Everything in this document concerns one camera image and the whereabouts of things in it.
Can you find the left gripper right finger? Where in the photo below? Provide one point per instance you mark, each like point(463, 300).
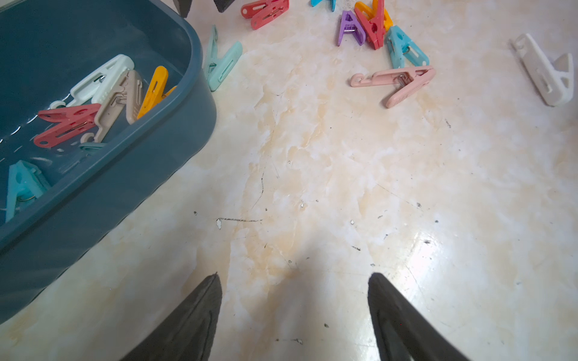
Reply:
point(401, 332)

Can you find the beige clothespin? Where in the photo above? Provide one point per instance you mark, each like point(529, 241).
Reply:
point(126, 94)

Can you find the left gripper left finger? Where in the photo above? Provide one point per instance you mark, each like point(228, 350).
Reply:
point(189, 331)

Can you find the teal clothespin right pile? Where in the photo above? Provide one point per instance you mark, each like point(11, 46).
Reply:
point(402, 48)

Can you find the teal clothespin beside box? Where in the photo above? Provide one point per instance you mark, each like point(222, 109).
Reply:
point(217, 69)

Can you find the yellow clothespin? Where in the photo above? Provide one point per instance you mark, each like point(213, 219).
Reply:
point(156, 92)

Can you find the mint clothespin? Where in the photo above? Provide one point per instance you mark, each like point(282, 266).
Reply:
point(26, 184)

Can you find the purple clothespin right pile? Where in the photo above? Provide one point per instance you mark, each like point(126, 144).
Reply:
point(350, 25)

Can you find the red clothespin right pile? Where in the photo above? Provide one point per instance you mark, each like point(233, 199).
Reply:
point(373, 24)

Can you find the white clothespin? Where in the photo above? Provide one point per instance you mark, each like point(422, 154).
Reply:
point(96, 86)
point(554, 80)

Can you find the pink clothespin right pile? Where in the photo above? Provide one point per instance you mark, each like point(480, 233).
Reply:
point(407, 81)

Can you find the teal plastic storage box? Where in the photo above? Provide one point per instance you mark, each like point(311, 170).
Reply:
point(46, 48)

